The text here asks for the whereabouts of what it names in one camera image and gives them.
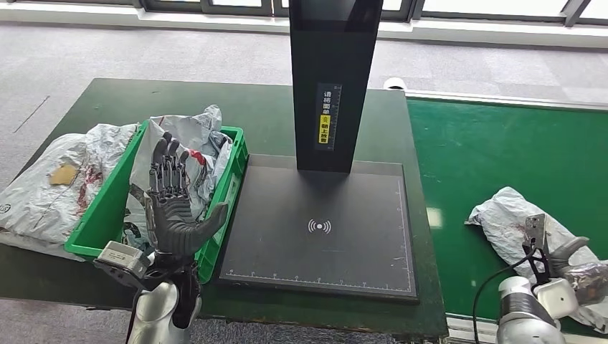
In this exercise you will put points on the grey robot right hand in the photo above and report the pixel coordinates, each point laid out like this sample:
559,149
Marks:
565,259

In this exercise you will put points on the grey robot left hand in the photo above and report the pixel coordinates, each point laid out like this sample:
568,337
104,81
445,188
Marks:
173,223

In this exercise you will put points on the white parcel red stripe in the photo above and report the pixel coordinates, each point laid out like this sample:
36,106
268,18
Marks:
142,166

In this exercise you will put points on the grey parcel bag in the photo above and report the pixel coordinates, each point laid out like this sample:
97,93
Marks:
499,218

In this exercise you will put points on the green conveyor belt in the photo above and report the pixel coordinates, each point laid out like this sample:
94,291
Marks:
499,152

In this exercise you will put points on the small white belt patch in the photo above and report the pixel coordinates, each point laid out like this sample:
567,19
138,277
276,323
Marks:
434,218

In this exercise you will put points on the white parcel bag brown patch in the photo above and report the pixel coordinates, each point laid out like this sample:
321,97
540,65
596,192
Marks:
38,199

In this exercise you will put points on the black inbound scanner machine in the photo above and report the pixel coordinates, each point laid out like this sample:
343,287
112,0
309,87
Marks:
332,256

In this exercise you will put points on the green plastic crate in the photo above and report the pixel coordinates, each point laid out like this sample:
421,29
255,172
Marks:
104,218

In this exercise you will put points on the dark green table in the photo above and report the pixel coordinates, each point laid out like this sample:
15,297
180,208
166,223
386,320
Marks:
190,99

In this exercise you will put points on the yellow black ruler label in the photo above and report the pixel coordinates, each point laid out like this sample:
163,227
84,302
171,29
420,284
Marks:
328,118

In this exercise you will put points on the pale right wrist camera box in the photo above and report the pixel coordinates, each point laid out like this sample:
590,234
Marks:
558,298

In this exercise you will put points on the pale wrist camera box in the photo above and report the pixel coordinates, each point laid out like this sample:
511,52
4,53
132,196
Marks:
558,298
121,261

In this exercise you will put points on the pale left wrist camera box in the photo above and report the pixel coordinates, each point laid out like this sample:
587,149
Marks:
121,261

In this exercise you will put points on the silver conveyor frame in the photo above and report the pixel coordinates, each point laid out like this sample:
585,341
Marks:
499,99

